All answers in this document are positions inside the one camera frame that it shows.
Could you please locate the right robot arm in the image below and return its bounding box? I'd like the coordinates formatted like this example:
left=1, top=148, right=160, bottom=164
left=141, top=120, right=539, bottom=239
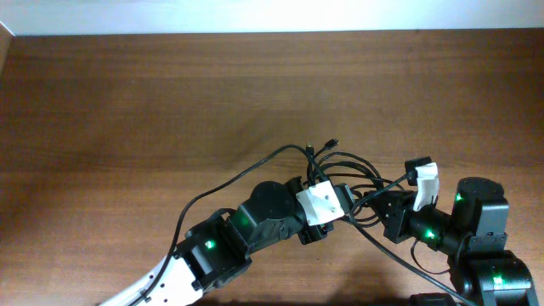
left=366, top=177, right=538, bottom=305

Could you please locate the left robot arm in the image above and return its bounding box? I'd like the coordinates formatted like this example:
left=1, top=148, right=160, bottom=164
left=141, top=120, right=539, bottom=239
left=106, top=178, right=354, bottom=306

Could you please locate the right camera black cable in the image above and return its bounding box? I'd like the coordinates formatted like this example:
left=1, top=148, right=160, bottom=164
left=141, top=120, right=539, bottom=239
left=348, top=171, right=477, bottom=306

